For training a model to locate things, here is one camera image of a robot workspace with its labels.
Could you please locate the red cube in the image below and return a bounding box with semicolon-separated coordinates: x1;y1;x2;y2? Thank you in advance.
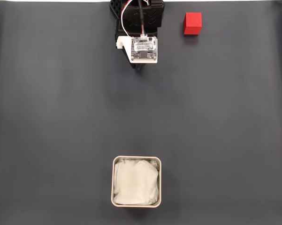
183;12;203;36

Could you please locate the square metal box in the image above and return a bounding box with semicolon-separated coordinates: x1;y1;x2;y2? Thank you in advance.
112;155;162;208

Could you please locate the dark grey table mat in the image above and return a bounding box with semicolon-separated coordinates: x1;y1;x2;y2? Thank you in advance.
0;1;282;225

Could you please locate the white crumpled cloth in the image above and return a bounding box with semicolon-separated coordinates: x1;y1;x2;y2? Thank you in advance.
114;158;160;205

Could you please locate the white red servo cable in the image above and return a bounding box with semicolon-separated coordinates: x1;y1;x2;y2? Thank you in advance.
120;0;135;38

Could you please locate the black camera cable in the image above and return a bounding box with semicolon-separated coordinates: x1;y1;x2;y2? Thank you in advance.
137;0;148;38

